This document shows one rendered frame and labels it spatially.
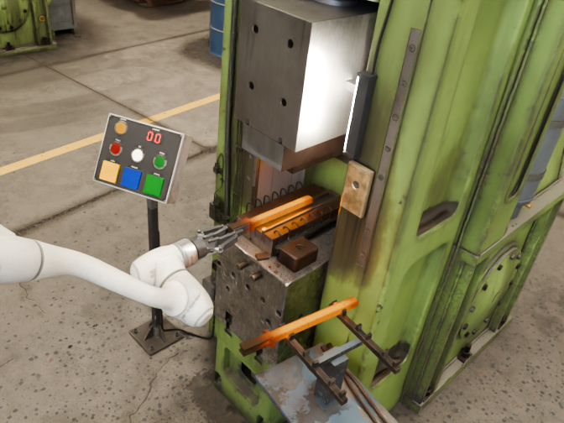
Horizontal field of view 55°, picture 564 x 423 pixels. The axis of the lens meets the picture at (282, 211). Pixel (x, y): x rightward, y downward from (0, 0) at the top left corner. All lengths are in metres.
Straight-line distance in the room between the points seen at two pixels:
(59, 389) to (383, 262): 1.65
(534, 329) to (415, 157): 2.08
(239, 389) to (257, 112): 1.28
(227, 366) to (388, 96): 1.48
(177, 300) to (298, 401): 0.56
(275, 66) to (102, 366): 1.74
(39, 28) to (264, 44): 5.15
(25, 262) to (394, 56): 1.06
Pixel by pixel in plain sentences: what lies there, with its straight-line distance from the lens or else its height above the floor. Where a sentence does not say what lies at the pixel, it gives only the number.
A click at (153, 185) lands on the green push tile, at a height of 1.01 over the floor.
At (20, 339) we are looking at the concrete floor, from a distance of 3.06.
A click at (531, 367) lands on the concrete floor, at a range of 3.29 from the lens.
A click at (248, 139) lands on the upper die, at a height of 1.31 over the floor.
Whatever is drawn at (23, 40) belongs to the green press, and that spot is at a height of 0.12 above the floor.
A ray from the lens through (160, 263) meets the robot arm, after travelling 1.68.
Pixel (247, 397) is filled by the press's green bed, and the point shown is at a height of 0.15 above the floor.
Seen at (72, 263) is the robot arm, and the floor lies 1.24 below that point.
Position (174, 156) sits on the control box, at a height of 1.12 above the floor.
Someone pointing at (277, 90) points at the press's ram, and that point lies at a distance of 1.71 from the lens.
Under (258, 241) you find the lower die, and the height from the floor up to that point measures 0.94.
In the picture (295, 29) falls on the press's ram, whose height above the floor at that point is 1.73.
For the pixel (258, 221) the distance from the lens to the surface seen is 1.93.
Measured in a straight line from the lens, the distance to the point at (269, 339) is 1.66.
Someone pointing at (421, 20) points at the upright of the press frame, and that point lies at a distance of 1.52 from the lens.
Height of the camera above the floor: 2.16
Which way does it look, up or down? 34 degrees down
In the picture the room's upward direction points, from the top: 7 degrees clockwise
